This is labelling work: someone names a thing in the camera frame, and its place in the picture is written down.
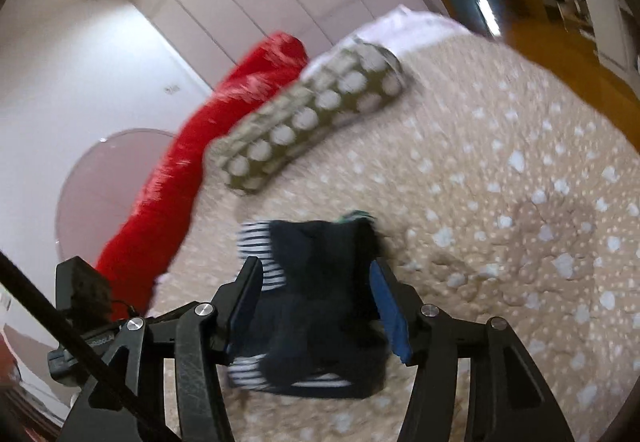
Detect yellow door frame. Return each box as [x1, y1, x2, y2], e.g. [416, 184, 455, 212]
[395, 0, 640, 102]

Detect dark navy striped-trim pants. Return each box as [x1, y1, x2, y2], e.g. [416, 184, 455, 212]
[227, 211, 393, 398]

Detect white pillow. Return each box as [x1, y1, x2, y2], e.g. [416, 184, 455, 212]
[300, 6, 471, 77]

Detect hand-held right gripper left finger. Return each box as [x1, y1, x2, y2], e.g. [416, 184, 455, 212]
[60, 256, 265, 442]

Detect thin black cable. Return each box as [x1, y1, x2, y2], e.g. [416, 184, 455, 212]
[0, 249, 181, 442]

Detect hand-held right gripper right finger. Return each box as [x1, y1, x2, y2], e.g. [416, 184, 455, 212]
[369, 258, 576, 442]

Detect olive polka dot pillow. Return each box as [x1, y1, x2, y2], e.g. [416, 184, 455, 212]
[205, 39, 408, 195]

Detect red cloth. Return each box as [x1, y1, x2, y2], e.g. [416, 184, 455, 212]
[95, 32, 308, 323]

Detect beige spotted blanket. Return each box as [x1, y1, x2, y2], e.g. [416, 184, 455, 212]
[150, 34, 640, 442]

